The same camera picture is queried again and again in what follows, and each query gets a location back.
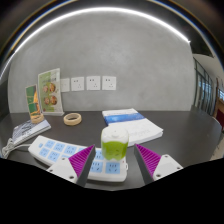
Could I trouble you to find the white wall switch plate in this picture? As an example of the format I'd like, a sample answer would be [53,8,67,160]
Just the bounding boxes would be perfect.
[60,77,71,93]

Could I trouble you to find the green menu in acrylic stand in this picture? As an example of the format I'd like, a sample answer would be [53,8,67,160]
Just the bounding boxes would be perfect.
[37,68,65,117]

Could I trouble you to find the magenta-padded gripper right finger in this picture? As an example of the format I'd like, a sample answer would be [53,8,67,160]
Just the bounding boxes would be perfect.
[133,143,184,186]

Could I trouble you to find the green and white charger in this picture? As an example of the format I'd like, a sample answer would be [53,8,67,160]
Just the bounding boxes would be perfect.
[100,126,130,162]

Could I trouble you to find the white and blue booklet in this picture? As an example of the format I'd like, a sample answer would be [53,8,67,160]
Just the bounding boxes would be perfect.
[101,107,165,148]

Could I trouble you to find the grey blue magazine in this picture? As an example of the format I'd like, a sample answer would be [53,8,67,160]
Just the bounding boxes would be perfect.
[11,118,52,147]

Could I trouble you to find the dark-framed glass partition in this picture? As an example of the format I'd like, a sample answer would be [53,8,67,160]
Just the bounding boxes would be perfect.
[192,56,224,116]

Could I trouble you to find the white power strip, blue sockets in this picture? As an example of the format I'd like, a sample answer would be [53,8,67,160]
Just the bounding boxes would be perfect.
[27,134,129,183]

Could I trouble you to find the beige tape roll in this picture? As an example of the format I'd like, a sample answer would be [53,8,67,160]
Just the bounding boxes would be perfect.
[63,112,83,127]

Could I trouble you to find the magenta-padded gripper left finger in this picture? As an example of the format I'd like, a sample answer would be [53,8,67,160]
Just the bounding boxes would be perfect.
[45,143,97,188]

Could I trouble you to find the curved ceiling light strip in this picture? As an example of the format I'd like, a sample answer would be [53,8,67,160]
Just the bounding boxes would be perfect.
[0,6,192,83]

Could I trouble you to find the small sign on wooden base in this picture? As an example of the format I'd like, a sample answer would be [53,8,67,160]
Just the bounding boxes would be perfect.
[25,84,45,125]

